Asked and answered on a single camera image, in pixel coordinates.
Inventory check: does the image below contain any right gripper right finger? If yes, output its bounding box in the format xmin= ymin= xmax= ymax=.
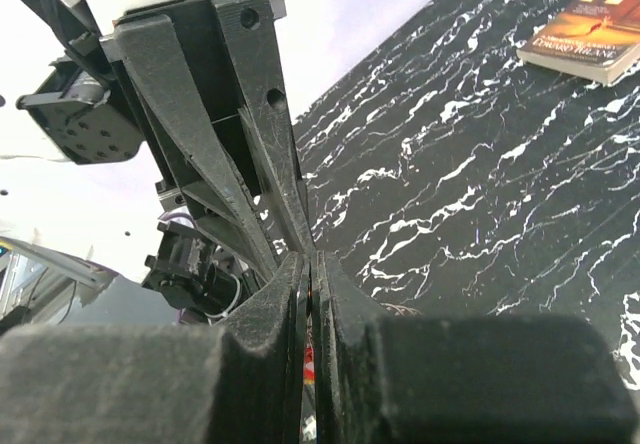
xmin=311 ymin=252 xmax=635 ymax=443

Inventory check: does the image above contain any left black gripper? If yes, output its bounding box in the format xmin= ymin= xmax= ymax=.
xmin=17 ymin=0 xmax=278 ymax=277

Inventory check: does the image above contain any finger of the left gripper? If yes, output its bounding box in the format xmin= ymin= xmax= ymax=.
xmin=212 ymin=0 xmax=315 ymax=254

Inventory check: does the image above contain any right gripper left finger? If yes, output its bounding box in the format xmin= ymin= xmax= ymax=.
xmin=1 ymin=253 xmax=305 ymax=443

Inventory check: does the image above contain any red key tag with key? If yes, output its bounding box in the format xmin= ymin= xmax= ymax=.
xmin=300 ymin=297 xmax=317 ymax=443

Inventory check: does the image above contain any large keyring with yellow grip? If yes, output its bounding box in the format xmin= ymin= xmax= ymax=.
xmin=381 ymin=303 xmax=421 ymax=316

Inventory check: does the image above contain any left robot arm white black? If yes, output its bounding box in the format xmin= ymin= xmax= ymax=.
xmin=16 ymin=0 xmax=314 ymax=317

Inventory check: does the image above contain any orange paperback book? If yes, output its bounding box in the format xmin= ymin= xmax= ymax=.
xmin=517 ymin=0 xmax=639 ymax=85

